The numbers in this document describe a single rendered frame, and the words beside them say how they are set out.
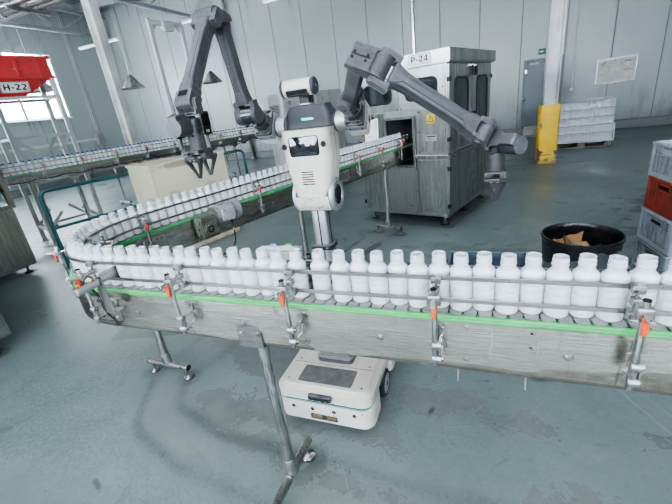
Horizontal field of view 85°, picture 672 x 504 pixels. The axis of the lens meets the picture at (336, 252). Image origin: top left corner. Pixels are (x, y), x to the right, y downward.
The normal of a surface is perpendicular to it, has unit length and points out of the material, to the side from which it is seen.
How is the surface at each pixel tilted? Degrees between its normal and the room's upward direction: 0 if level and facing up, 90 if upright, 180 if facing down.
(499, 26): 90
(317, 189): 90
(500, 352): 90
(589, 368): 90
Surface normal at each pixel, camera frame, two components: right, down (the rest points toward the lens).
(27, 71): 0.79, 0.13
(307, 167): -0.33, 0.39
